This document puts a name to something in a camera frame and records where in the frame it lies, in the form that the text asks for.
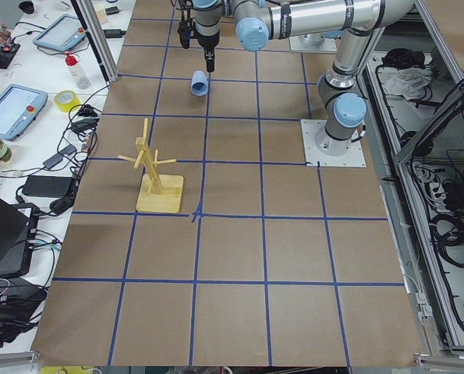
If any black power adapter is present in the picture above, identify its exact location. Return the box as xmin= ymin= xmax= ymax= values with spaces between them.
xmin=22 ymin=175 xmax=73 ymax=198

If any clear bottle red cap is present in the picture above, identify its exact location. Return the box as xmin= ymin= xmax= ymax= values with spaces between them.
xmin=65 ymin=52 xmax=90 ymax=89

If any black laptop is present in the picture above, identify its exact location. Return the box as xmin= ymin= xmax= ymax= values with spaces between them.
xmin=0 ymin=198 xmax=39 ymax=279

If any yellow tape roll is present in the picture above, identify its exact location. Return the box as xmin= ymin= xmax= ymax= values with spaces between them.
xmin=54 ymin=90 xmax=81 ymax=112

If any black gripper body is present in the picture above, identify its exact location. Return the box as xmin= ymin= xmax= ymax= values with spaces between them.
xmin=178 ymin=11 xmax=221 ymax=49

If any far teach pendant tablet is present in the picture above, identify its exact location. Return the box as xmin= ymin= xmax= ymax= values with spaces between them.
xmin=33 ymin=15 xmax=86 ymax=52

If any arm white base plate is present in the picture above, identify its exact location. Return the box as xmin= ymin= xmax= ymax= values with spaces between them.
xmin=289 ymin=34 xmax=337 ymax=54
xmin=300 ymin=119 xmax=367 ymax=168

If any wooden cup rack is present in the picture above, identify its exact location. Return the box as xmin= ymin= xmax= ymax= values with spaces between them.
xmin=118 ymin=118 xmax=184 ymax=213

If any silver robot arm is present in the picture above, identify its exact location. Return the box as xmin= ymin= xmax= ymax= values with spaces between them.
xmin=173 ymin=0 xmax=413 ymax=94

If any near teach pendant tablet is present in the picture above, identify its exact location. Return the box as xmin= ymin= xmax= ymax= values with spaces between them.
xmin=0 ymin=84 xmax=48 ymax=140

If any light blue plastic cup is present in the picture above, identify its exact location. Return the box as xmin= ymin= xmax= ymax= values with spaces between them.
xmin=190 ymin=70 xmax=209 ymax=97

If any teach pendant tablet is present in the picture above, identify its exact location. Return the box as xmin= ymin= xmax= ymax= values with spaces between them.
xmin=0 ymin=84 xmax=48 ymax=140
xmin=33 ymin=15 xmax=86 ymax=52

